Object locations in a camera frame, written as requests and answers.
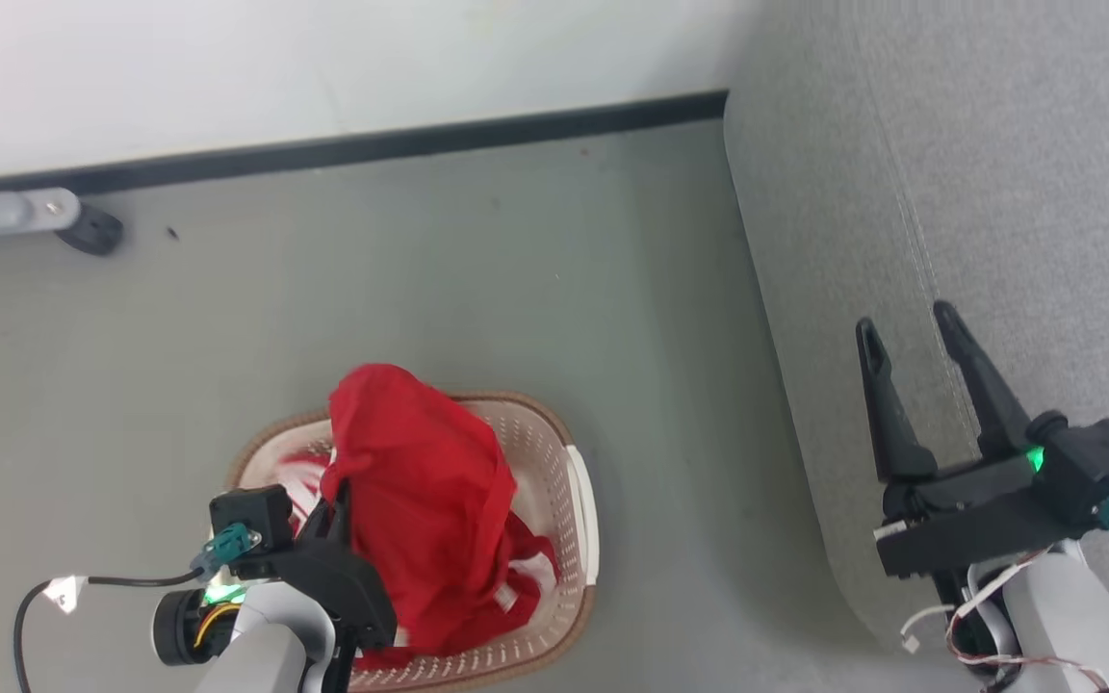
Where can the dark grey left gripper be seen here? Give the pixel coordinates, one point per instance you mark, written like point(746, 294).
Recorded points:
point(338, 582)

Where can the black caster wheel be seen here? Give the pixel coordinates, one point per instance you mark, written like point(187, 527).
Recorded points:
point(92, 231)

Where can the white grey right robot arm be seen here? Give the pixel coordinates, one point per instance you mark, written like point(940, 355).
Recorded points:
point(1074, 626)

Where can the grey fabric sofa seat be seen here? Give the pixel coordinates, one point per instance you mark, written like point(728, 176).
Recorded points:
point(978, 173)

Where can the cream perforated laundry basket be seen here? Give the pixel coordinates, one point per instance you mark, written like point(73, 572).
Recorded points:
point(554, 481)

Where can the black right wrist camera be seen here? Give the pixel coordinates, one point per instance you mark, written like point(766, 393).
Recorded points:
point(1103, 462)

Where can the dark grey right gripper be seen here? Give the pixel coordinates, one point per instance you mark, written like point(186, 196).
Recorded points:
point(978, 510)

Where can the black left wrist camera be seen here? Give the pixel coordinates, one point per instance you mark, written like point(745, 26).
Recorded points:
point(248, 520)

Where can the red white-striped garment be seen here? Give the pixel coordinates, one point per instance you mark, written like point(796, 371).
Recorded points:
point(420, 481)

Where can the black wall baseboard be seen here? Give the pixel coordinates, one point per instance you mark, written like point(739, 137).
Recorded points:
point(372, 146)

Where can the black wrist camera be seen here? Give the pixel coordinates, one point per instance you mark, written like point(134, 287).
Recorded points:
point(1103, 462)
point(248, 520)

